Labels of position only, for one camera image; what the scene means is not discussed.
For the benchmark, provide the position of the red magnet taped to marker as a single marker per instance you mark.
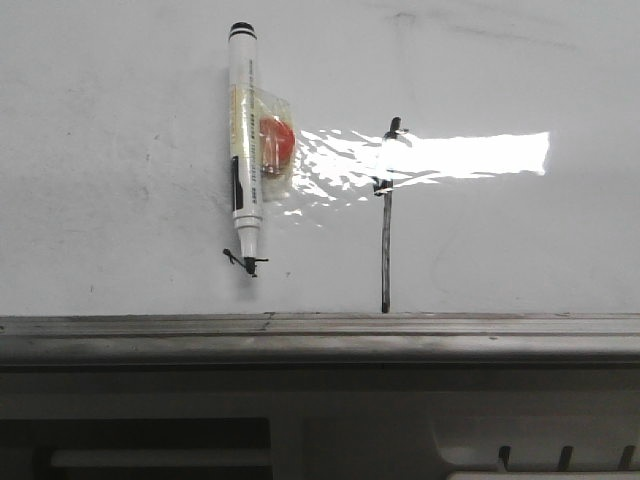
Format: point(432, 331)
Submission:
point(277, 144)

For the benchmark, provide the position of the white whiteboard marker pen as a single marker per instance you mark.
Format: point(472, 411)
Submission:
point(244, 143)

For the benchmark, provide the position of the white whiteboard surface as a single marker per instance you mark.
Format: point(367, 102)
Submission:
point(517, 183)

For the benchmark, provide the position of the grey metal whiteboard tray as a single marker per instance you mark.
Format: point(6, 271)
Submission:
point(39, 342)

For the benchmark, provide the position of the grey plastic housing below tray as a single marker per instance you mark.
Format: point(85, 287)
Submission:
point(416, 423)

